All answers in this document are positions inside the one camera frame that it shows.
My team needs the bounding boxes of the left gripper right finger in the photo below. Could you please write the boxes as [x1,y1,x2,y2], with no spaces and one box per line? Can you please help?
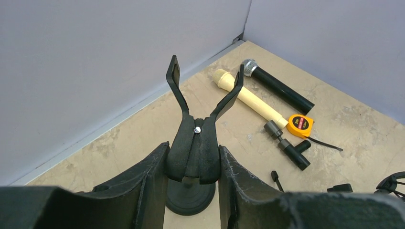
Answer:
[218,146,405,229]

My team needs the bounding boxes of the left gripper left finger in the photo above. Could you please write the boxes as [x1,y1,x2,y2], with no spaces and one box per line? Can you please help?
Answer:
[0,143,170,229]

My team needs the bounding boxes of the tall black mic stand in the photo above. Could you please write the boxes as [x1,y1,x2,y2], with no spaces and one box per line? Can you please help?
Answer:
[164,55,244,216]

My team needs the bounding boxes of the cream condenser microphone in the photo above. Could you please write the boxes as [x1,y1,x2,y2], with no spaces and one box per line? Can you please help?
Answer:
[213,69,288,129]

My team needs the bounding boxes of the black mesh-head microphone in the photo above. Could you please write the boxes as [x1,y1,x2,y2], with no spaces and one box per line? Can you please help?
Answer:
[242,59,315,115]

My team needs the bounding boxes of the black tripod shock-mount stand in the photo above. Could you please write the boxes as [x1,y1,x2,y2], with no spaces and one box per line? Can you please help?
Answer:
[270,170,405,202]

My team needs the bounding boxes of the dark grey mic adapter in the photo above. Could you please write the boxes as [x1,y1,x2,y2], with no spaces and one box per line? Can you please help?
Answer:
[264,120,311,171]

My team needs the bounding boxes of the orange tape measure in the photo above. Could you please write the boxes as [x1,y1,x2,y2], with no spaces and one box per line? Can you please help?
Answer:
[286,114,343,152]

